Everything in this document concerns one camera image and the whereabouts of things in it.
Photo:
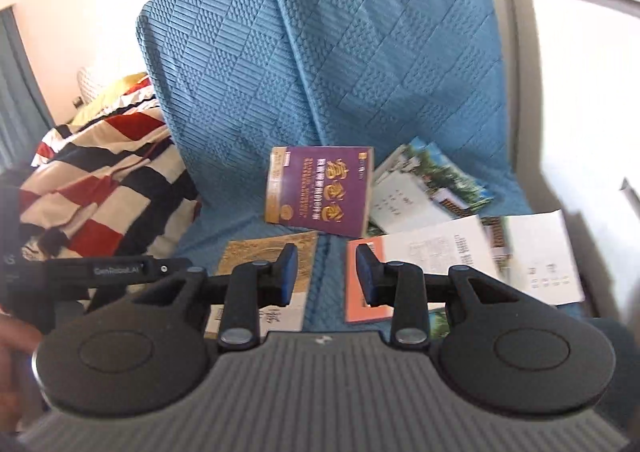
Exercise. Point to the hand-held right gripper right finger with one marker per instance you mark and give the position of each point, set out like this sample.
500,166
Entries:
366,277

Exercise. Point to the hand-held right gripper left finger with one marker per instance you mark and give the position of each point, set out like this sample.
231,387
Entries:
286,277

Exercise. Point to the gold embossed book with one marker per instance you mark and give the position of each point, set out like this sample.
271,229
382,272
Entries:
245,247

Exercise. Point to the purple book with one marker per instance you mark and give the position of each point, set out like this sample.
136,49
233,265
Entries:
325,192

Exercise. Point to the person's left hand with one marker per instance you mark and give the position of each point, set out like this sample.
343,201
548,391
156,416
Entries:
12,337

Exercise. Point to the orange book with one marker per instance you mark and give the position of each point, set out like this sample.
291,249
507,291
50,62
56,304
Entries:
375,314

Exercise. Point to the white printed paper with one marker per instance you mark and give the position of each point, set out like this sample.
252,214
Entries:
440,242

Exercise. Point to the red navy white striped blanket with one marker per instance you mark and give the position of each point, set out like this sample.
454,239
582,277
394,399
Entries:
100,182

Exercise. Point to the yellow ruffled pillow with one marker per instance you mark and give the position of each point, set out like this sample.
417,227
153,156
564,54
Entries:
125,85

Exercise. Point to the white woven cushion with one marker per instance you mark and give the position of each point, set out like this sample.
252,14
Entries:
92,82

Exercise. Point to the blue quilted sofa cover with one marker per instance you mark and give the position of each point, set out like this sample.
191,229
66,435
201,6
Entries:
350,57

